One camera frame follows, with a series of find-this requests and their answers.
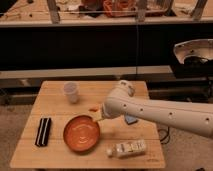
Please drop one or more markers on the yellowish translucent gripper finger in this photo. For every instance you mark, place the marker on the yellowish translucent gripper finger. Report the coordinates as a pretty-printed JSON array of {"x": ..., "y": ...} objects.
[{"x": 98, "y": 117}]

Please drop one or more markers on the orange ceramic bowl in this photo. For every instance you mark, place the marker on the orange ceramic bowl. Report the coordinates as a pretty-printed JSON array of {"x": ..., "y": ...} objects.
[{"x": 81, "y": 134}]

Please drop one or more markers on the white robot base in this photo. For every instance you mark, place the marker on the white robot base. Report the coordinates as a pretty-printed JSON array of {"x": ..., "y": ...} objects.
[{"x": 202, "y": 48}]

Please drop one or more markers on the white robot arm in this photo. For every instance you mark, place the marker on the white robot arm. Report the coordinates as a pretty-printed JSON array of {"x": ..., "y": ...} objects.
[{"x": 195, "y": 118}]

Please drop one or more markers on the orange carrot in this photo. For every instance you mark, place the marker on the orange carrot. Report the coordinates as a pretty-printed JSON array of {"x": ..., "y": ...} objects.
[{"x": 94, "y": 109}]

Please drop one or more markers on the wooden table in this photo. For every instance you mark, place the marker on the wooden table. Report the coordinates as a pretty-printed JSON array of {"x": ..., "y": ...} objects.
[{"x": 52, "y": 103}]

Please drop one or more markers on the blue sponge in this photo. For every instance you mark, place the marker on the blue sponge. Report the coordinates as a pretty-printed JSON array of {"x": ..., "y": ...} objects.
[{"x": 130, "y": 120}]

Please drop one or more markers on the translucent plastic cup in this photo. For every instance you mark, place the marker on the translucent plastic cup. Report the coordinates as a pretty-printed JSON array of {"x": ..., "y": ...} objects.
[{"x": 70, "y": 90}]

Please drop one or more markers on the white plastic bottle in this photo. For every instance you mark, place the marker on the white plastic bottle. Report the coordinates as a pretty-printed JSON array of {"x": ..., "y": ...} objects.
[{"x": 127, "y": 149}]

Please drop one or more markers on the black striped case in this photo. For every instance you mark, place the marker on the black striped case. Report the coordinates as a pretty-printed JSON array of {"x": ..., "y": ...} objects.
[{"x": 43, "y": 132}]

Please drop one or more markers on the orange object on shelf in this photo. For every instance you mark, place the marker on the orange object on shelf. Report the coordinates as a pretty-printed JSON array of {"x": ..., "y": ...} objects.
[{"x": 119, "y": 8}]

